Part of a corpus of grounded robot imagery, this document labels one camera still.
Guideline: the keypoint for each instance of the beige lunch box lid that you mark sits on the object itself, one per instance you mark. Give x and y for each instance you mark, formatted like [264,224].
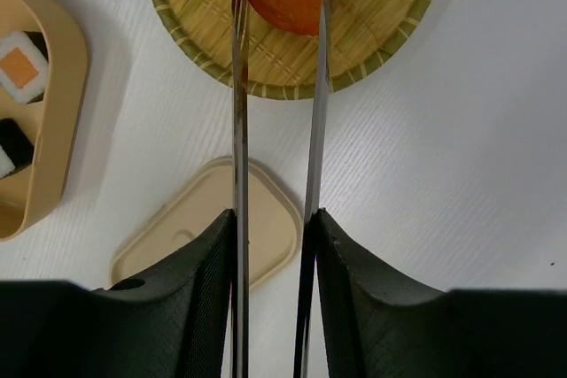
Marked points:
[275,222]

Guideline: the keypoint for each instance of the orange lunch box container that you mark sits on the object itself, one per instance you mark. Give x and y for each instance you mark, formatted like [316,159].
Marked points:
[50,124]

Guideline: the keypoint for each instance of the metal serving tongs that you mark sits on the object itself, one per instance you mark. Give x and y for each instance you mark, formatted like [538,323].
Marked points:
[240,279]

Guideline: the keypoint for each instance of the salmon sushi roll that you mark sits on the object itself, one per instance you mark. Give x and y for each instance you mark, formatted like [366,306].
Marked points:
[24,66]

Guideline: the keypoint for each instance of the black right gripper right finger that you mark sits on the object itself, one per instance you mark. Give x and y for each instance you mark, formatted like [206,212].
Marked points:
[379,322]

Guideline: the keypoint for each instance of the round woven bamboo tray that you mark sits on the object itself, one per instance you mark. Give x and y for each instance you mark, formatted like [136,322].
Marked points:
[364,34]

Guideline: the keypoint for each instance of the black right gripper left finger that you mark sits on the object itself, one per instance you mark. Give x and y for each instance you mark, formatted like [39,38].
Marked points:
[167,321]

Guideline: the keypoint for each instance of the cucumber sushi roll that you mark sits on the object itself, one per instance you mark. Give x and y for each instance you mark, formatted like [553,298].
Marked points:
[16,150]

